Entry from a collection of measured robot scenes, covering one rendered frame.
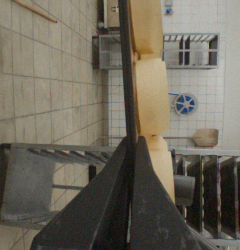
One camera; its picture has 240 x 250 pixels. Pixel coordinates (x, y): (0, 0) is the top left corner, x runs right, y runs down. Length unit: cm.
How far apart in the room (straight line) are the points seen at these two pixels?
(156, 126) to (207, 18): 446
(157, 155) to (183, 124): 425
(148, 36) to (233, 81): 438
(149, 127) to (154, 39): 5
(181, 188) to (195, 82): 385
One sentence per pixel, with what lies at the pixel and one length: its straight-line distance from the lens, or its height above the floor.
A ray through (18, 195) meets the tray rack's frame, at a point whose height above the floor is 15.
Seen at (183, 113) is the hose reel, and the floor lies 142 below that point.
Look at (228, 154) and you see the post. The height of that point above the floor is 136.
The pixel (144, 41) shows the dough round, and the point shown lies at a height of 98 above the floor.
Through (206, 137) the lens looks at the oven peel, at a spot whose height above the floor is 181.
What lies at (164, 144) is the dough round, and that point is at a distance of 22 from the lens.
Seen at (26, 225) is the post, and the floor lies 29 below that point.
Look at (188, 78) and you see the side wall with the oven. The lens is 439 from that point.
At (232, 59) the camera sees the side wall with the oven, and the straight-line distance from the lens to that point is 456.
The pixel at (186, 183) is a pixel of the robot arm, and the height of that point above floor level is 106.
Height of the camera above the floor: 99
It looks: 9 degrees down
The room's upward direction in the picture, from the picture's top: 91 degrees clockwise
